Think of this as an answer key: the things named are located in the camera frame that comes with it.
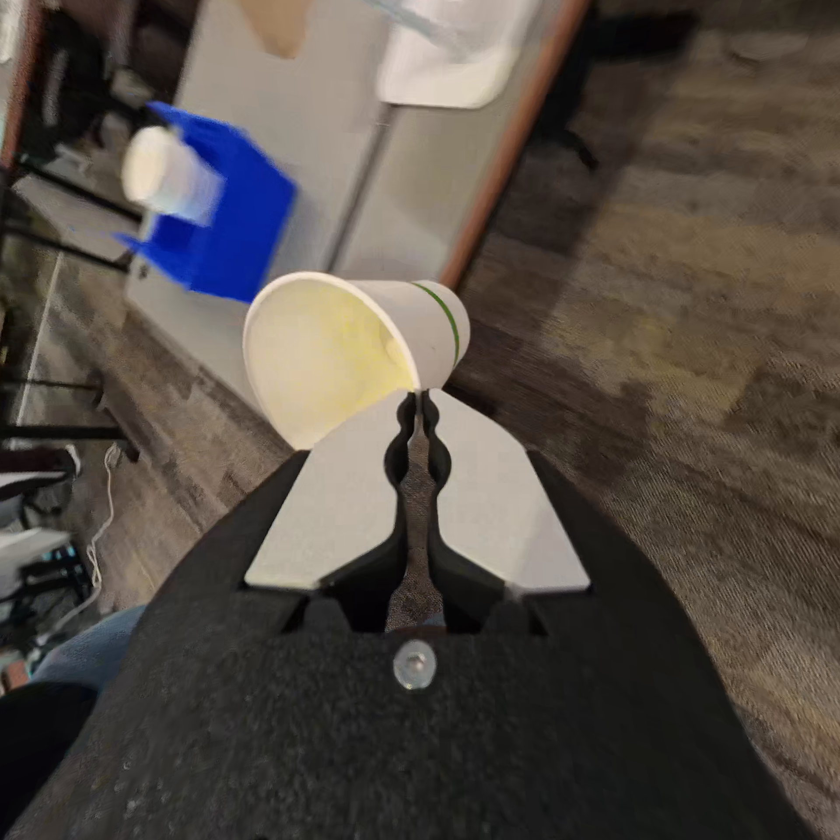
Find white cable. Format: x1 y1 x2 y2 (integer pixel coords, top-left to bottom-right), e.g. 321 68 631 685
62 443 130 631

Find white sign stand base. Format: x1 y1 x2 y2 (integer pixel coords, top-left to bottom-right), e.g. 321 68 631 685
376 0 544 110

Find instruction sheet on board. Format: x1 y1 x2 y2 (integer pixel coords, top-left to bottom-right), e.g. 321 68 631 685
235 0 311 61

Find green banded white paper cup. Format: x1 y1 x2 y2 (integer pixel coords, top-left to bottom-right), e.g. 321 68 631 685
243 271 472 451

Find nested stack of paper cups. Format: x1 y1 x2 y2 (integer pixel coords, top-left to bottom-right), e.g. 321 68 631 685
120 125 223 223

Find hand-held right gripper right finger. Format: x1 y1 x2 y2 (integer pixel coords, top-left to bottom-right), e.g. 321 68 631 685
423 389 592 635

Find blue plastic bin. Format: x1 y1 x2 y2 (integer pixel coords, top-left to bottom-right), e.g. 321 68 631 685
113 100 298 305

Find person's jeans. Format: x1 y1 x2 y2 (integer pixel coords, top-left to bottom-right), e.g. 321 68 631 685
29 604 147 693

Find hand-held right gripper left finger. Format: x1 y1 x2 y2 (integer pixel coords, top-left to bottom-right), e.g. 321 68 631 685
244 389 416 634

